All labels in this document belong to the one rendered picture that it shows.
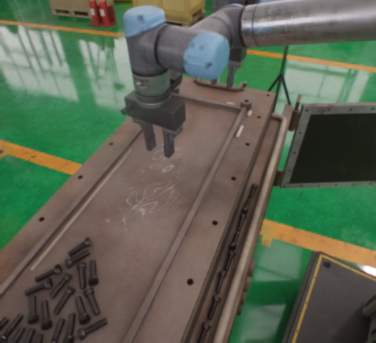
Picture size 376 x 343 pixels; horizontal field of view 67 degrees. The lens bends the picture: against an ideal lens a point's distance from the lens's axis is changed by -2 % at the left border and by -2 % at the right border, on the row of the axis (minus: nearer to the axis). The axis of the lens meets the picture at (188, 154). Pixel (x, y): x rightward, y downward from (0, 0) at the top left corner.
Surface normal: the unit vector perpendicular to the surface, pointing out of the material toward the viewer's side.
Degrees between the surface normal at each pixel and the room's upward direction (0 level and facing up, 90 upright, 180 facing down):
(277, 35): 110
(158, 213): 0
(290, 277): 0
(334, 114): 90
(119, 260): 0
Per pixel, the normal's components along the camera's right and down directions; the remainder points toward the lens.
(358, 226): -0.03, -0.73
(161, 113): -0.50, 0.61
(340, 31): -0.42, 0.83
